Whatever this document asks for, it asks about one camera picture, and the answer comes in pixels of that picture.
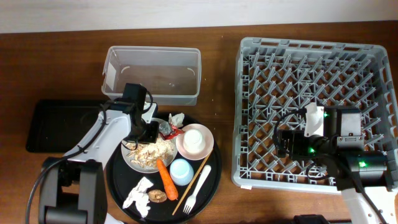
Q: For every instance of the grey dishwasher rack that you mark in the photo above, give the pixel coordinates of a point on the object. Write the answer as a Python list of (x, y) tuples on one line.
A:
[(277, 76)]

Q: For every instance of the clear plastic bin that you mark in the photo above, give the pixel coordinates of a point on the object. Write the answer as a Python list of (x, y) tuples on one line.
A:
[(171, 74)]

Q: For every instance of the black rectangular tray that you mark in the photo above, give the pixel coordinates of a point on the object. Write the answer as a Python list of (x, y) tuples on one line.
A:
[(59, 125)]

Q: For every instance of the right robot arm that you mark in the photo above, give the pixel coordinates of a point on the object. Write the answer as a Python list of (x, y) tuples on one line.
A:
[(333, 138)]

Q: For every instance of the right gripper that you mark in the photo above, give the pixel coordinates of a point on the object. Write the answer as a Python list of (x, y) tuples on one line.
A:
[(296, 137)]

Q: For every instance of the red snack wrapper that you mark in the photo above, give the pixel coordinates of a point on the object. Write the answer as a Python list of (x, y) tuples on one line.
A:
[(169, 132)]

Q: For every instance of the brown mushroom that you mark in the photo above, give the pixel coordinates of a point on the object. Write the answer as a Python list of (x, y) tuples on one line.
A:
[(157, 196)]

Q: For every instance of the white napkin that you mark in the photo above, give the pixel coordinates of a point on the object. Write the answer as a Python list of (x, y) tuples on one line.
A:
[(176, 120)]

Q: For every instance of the white cup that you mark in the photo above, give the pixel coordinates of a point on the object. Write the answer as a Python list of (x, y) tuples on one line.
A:
[(193, 141)]

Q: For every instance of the light blue cup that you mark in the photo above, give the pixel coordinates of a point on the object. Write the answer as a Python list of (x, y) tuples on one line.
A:
[(181, 172)]

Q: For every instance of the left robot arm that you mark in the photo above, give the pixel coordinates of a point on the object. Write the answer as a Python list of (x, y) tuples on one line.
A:
[(72, 187)]

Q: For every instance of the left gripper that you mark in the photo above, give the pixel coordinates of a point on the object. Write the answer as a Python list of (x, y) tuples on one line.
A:
[(152, 135)]

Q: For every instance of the pink saucer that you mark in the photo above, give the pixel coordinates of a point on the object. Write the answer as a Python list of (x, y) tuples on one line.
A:
[(209, 142)]

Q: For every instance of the black round tray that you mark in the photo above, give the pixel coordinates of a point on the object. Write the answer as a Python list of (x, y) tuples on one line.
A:
[(121, 179)]

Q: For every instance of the wooden chopstick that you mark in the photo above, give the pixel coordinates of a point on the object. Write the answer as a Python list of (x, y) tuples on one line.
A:
[(191, 182)]

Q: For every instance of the orange carrot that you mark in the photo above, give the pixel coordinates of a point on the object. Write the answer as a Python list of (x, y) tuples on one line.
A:
[(169, 187)]

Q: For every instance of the white tissue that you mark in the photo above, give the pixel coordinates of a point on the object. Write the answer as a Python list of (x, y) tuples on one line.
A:
[(140, 197)]

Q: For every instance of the grey plate with food scraps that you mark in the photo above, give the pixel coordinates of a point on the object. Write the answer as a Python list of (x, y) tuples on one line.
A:
[(143, 157)]

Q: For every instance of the white plastic fork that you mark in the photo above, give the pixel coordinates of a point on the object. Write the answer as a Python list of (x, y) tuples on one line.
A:
[(192, 199)]

